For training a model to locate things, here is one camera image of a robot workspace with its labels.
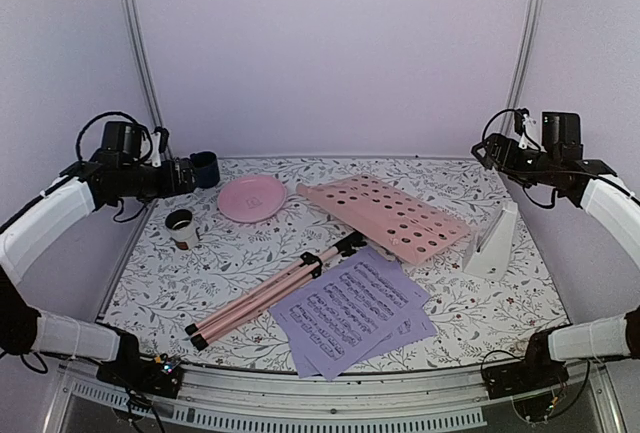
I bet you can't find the white metronome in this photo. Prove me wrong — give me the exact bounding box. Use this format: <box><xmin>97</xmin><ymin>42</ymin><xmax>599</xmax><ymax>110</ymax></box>
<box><xmin>462</xmin><ymin>200</ymin><xmax>519</xmax><ymax>281</ymax></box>

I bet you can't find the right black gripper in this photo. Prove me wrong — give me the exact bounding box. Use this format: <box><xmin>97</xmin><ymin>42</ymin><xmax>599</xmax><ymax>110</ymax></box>
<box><xmin>472</xmin><ymin>133</ymin><xmax>561</xmax><ymax>188</ymax></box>

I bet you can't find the aluminium frame post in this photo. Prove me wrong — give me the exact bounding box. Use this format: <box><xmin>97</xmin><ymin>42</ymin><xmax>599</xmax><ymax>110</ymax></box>
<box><xmin>112</xmin><ymin>0</ymin><xmax>174</xmax><ymax>159</ymax></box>
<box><xmin>506</xmin><ymin>0</ymin><xmax>544</xmax><ymax>109</ymax></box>

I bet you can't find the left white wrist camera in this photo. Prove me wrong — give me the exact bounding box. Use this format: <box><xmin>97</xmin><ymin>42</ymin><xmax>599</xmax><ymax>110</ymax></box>
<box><xmin>150</xmin><ymin>127</ymin><xmax>169</xmax><ymax>168</ymax></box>

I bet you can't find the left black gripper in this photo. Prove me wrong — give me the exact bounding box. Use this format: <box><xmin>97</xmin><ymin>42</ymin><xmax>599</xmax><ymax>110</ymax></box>
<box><xmin>121</xmin><ymin>156</ymin><xmax>204</xmax><ymax>203</ymax></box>

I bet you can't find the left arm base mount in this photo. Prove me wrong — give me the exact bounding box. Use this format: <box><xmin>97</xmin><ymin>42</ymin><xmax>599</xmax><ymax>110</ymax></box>
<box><xmin>96</xmin><ymin>356</ymin><xmax>184</xmax><ymax>399</ymax></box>

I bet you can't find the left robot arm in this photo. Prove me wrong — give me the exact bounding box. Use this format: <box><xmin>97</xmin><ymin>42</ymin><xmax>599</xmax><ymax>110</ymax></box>
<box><xmin>1</xmin><ymin>112</ymin><xmax>196</xmax><ymax>387</ymax></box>

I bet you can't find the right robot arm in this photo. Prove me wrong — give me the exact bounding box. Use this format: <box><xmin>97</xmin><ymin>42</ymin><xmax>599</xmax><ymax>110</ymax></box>
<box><xmin>469</xmin><ymin>108</ymin><xmax>639</xmax><ymax>389</ymax></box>

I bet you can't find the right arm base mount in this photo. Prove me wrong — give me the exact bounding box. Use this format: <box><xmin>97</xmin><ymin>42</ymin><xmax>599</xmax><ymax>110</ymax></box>
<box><xmin>480</xmin><ymin>350</ymin><xmax>569</xmax><ymax>399</ymax></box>

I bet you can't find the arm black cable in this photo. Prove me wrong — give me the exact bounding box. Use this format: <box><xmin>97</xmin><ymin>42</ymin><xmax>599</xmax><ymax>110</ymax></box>
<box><xmin>74</xmin><ymin>111</ymin><xmax>154</xmax><ymax>164</ymax></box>
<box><xmin>482</xmin><ymin>107</ymin><xmax>561</xmax><ymax>210</ymax></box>

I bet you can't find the pink plate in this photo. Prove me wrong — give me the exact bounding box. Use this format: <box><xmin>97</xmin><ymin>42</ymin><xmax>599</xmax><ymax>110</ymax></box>
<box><xmin>217</xmin><ymin>175</ymin><xmax>288</xmax><ymax>224</ymax></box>

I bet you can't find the paper coffee cup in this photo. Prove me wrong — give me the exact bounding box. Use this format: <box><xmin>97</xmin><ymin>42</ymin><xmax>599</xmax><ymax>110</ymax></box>
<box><xmin>164</xmin><ymin>209</ymin><xmax>200</xmax><ymax>251</ymax></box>

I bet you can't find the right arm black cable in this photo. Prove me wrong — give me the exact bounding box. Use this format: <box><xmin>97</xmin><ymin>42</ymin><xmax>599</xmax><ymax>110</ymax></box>
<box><xmin>482</xmin><ymin>107</ymin><xmax>561</xmax><ymax>210</ymax></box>

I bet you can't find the front aluminium rail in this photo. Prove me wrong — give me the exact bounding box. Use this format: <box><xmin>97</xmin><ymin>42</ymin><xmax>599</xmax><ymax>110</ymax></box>
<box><xmin>43</xmin><ymin>356</ymin><xmax>632</xmax><ymax>432</ymax></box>

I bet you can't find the pink music stand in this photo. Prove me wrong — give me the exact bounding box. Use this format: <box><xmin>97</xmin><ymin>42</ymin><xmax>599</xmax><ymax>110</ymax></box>
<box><xmin>185</xmin><ymin>174</ymin><xmax>470</xmax><ymax>351</ymax></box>

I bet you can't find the left aluminium frame post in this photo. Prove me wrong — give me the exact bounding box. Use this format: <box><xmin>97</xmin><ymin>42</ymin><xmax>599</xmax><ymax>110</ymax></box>
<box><xmin>112</xmin><ymin>0</ymin><xmax>174</xmax><ymax>159</ymax></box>

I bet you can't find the right aluminium frame post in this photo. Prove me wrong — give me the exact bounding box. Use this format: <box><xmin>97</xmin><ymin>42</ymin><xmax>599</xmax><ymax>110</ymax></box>
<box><xmin>506</xmin><ymin>0</ymin><xmax>544</xmax><ymax>109</ymax></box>

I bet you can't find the dark blue mug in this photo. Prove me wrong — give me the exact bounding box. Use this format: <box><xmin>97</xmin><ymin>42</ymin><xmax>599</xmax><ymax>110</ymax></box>
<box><xmin>190</xmin><ymin>151</ymin><xmax>220</xmax><ymax>189</ymax></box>

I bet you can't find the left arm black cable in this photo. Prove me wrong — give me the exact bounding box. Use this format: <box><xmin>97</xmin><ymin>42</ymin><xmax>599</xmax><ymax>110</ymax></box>
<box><xmin>74</xmin><ymin>111</ymin><xmax>154</xmax><ymax>164</ymax></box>

